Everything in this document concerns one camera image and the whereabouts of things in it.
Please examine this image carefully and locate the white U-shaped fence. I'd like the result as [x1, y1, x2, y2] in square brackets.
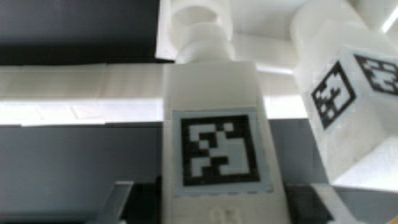
[0, 62, 308, 126]

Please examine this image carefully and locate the white chair seat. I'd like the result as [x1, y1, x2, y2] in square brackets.
[157, 0, 398, 75]

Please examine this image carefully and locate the white chair leg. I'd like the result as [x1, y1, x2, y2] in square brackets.
[162, 22, 290, 224]
[292, 0, 398, 192]

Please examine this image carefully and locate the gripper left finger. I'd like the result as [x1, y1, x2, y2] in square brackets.
[87, 181, 135, 224]

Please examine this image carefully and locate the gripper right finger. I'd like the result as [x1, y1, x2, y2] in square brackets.
[311, 184, 363, 224]

